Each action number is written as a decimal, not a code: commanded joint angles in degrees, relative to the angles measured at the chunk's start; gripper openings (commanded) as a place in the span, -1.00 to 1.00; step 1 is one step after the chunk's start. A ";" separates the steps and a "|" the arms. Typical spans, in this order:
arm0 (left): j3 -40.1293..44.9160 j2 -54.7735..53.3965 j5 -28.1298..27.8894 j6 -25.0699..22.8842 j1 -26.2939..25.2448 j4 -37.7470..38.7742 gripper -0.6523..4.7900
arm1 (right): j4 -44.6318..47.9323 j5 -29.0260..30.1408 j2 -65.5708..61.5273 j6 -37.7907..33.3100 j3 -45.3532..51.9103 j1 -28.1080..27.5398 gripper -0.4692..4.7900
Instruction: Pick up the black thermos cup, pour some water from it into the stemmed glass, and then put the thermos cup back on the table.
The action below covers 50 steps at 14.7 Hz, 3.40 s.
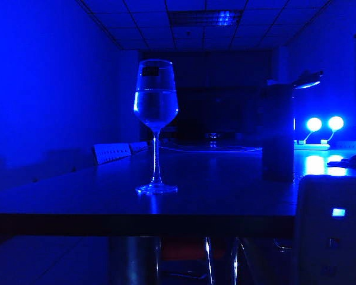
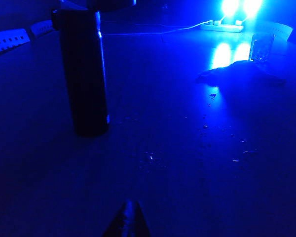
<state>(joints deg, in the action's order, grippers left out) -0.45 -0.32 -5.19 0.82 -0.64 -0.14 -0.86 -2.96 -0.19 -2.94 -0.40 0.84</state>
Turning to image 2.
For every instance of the dark crumpled cloth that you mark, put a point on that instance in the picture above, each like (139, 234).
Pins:
(241, 74)

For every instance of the black thermos cup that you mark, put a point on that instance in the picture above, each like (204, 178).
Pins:
(84, 74)

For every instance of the medium white perforated strip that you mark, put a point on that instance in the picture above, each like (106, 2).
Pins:
(42, 27)

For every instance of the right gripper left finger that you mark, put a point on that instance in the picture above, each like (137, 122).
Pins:
(119, 222)

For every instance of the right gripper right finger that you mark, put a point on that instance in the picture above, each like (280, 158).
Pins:
(138, 222)

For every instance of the round USB lamp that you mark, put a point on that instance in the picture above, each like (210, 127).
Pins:
(230, 7)

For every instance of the large white perforated strip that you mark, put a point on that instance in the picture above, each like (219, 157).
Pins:
(7, 42)

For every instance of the white printed paper card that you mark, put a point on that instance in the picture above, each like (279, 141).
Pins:
(280, 29)

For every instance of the white power strip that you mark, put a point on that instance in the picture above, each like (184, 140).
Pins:
(222, 26)

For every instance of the clear patterned glass tumbler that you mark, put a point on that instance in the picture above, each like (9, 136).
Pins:
(261, 48)

